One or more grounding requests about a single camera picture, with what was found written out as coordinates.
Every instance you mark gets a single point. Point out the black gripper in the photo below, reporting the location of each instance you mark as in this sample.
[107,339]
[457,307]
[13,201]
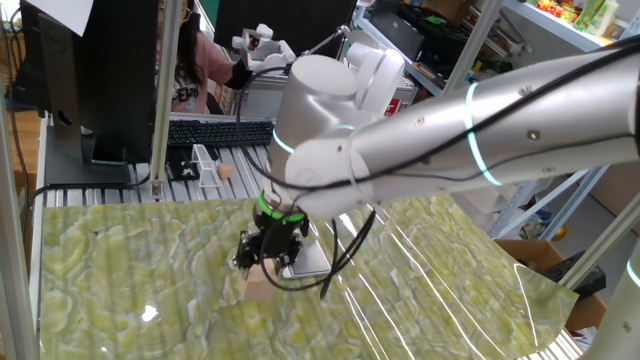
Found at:
[280,230]

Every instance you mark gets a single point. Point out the light wooden cube block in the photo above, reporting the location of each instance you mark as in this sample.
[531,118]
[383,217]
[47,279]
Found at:
[260,287]

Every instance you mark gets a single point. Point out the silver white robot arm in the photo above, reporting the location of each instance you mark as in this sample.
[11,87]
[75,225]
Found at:
[320,100]

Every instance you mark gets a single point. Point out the silver digital pocket scale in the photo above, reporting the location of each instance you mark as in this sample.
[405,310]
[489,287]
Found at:
[312,260]

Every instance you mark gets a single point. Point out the small wooden peg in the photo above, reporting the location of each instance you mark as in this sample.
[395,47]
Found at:
[225,171]

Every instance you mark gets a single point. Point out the black keyboard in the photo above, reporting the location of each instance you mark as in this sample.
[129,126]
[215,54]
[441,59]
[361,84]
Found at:
[220,132]

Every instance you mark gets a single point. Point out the green marble pattern mat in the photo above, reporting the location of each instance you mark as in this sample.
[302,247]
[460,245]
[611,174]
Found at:
[125,275]

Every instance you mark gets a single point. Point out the person in pink shirt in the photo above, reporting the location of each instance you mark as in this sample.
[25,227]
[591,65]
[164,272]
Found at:
[205,60]

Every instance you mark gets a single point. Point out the black computer monitor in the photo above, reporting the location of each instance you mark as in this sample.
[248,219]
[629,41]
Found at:
[115,75]

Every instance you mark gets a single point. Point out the black laptop case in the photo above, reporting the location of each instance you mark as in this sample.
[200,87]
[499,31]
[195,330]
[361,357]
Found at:
[395,27]

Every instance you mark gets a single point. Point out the brown cardboard box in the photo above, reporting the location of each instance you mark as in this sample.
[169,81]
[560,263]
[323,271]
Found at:
[530,252]

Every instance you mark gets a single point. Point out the yellow ball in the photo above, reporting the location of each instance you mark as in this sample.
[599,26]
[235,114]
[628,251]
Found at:
[561,233]

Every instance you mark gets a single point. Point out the black electronic device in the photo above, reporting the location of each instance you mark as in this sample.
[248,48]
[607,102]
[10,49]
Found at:
[575,277]

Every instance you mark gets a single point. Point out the white paper sheet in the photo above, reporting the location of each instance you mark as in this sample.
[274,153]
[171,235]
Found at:
[60,12]

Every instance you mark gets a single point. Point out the red white paper pack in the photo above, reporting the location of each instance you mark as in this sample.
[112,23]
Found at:
[582,340]

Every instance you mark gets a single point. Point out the white metal shelf rack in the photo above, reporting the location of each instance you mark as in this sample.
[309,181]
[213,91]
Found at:
[550,21]

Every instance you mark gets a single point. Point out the red yellow toy pile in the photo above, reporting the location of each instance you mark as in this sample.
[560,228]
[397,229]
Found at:
[555,6]

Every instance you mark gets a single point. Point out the green drink carton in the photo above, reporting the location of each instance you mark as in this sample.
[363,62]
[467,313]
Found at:
[587,12]

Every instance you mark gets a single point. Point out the black bracket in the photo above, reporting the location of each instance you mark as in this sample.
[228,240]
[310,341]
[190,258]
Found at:
[182,167]

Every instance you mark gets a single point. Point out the aluminium frame post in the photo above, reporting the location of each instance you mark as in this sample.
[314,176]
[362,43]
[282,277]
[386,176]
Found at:
[165,100]
[590,255]
[12,250]
[470,45]

